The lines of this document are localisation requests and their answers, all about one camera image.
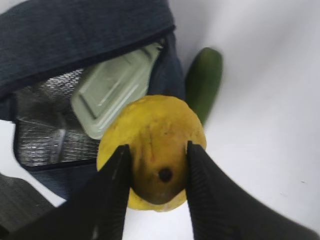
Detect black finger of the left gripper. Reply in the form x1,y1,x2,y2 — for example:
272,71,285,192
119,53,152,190
0,174,54,235

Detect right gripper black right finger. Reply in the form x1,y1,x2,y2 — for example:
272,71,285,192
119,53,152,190
186,141,318,240

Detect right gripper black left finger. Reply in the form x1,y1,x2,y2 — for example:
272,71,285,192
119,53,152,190
9,144,132,240

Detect yellow pear-shaped gourd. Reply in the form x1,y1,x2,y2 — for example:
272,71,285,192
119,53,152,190
96,95,207,212

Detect glass container green lid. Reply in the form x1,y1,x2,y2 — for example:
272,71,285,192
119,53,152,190
71,42,163,140

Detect green cucumber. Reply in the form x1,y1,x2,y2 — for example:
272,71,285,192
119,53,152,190
185,47,224,125

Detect dark blue lunch bag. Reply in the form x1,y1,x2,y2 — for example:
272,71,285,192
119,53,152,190
0,0,185,199

